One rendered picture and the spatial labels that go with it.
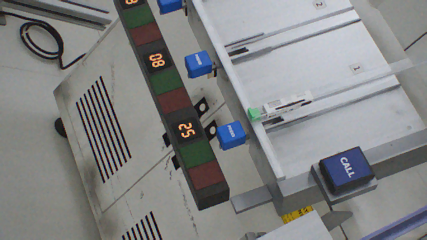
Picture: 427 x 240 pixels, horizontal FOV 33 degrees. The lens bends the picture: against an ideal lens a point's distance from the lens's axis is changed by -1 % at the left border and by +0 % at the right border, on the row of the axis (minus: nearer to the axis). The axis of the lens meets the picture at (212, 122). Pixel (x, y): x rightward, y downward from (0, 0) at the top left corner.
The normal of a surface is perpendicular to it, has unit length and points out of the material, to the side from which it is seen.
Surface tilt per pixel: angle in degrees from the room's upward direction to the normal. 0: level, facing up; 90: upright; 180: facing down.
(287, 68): 44
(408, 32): 90
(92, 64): 90
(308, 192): 90
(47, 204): 0
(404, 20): 90
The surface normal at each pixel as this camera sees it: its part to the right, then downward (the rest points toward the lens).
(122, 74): -0.68, -0.11
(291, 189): 0.00, -0.49
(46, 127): 0.64, -0.57
